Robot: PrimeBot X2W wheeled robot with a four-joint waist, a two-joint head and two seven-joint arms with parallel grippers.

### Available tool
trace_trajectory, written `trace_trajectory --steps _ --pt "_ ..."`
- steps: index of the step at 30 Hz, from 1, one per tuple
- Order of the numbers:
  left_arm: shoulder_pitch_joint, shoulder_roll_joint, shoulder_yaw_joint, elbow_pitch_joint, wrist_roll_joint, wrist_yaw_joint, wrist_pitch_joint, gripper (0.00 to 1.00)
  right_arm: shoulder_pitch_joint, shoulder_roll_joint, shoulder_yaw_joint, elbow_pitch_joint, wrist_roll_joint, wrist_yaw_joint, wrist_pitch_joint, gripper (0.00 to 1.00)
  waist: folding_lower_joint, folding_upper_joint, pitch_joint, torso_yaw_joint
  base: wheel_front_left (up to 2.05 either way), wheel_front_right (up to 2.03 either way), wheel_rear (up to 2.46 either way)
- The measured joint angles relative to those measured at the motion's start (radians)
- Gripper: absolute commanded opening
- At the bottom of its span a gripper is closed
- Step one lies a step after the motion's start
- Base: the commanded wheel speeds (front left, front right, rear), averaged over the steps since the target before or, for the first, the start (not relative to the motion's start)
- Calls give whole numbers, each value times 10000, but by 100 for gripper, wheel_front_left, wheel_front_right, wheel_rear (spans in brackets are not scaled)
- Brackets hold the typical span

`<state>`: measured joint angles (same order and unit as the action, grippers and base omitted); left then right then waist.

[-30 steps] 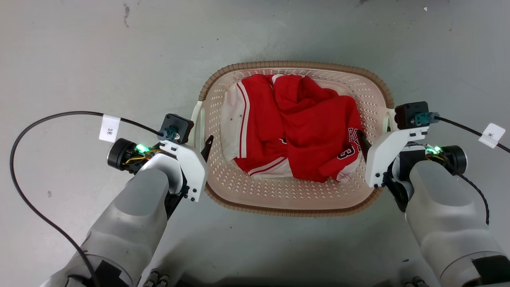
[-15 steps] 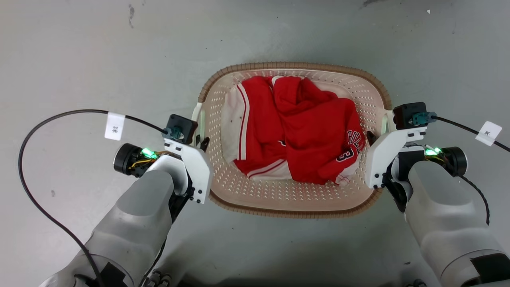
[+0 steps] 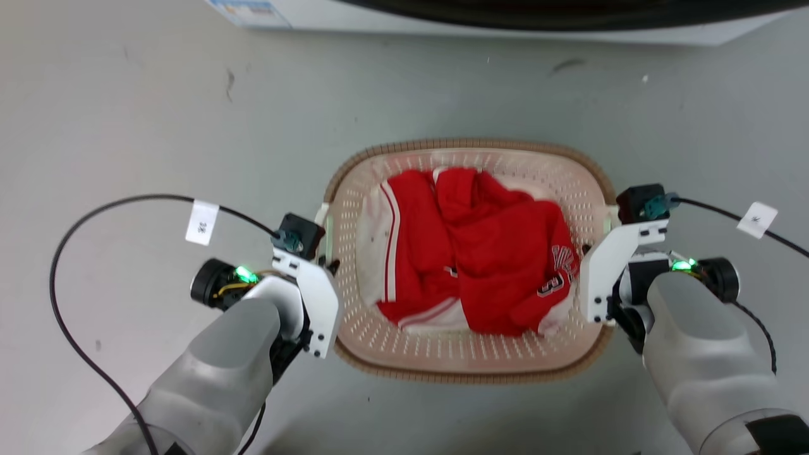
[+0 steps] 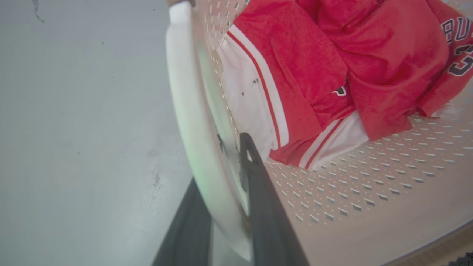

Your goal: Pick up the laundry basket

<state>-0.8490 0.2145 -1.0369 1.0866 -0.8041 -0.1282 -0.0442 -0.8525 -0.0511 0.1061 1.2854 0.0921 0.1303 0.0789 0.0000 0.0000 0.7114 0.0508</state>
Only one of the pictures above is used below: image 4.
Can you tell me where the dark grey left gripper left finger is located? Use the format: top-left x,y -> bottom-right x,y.
152,177 -> 214,266

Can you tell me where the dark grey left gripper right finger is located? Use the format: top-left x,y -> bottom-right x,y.
239,133 -> 310,266

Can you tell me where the white perforated plastic laundry basket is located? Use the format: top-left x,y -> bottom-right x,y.
165,0 -> 473,266

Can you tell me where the red and white jersey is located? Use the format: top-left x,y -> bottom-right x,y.
215,0 -> 370,171

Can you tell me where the red basketball jersey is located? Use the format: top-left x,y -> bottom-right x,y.
296,0 -> 473,141

